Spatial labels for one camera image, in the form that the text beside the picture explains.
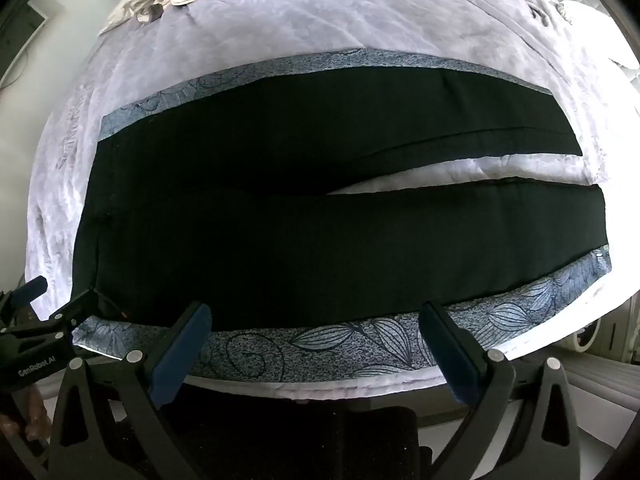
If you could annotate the white ribbed panel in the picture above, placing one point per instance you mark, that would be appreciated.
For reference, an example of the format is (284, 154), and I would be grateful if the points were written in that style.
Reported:
(585, 377)

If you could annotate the lavender plush blanket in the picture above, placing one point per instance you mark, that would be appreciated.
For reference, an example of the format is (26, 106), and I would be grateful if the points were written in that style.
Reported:
(300, 20)

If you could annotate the grey beige cloth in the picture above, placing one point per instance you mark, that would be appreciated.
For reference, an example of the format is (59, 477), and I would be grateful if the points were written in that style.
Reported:
(137, 7)

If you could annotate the black pants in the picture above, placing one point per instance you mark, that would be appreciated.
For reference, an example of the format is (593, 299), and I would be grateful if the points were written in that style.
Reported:
(300, 240)

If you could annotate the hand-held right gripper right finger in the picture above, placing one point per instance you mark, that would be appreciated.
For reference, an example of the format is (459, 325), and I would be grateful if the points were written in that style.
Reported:
(446, 355)

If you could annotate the person's left hand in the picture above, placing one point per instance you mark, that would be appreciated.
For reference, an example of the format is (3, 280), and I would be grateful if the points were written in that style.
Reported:
(34, 410)

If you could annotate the black trousers floral side stripes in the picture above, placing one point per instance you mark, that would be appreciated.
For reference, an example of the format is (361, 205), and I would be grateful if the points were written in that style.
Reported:
(320, 351)

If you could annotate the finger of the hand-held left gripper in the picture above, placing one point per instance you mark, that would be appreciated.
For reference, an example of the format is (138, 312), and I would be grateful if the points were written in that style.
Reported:
(22, 294)
(75, 312)

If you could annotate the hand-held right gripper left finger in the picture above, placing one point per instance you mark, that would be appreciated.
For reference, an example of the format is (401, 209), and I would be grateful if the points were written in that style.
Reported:
(184, 352)

